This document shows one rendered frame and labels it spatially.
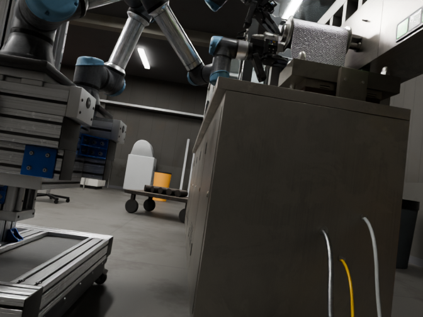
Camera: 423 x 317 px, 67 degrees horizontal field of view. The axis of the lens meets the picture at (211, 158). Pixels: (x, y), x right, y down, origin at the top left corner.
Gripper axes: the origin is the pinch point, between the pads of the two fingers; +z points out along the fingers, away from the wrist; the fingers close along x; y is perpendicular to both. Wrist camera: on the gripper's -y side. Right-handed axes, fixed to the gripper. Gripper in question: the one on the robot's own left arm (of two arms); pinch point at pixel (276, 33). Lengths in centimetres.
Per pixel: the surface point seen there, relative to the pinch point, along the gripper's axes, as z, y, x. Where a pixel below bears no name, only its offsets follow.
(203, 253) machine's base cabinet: 42, -84, -34
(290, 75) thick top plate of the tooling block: 18.4, -21.2, -26.8
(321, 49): 18.5, 5.5, -8.4
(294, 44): 9.9, -2.0, -8.4
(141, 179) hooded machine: -56, -156, 761
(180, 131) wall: -94, 21, 842
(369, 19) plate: 22.7, 30.6, -8.5
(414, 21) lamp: 33, 18, -38
